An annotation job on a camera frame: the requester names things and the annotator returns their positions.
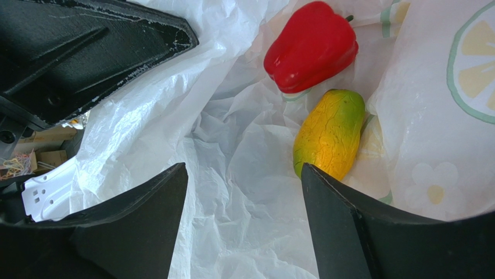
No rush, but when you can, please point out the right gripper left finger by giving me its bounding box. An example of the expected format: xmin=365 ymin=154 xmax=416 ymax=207
xmin=1 ymin=163 xmax=188 ymax=278

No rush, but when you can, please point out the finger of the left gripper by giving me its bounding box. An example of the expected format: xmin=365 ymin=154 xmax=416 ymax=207
xmin=1 ymin=1 xmax=199 ymax=130

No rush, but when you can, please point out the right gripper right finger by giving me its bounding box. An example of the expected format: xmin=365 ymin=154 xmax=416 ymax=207
xmin=302 ymin=163 xmax=494 ymax=278

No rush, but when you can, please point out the yellow green papaya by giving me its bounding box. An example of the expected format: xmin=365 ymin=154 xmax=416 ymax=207
xmin=293 ymin=90 xmax=365 ymax=181

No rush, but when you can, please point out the red bell pepper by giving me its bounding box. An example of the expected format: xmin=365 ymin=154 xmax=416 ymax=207
xmin=263 ymin=1 xmax=358 ymax=94

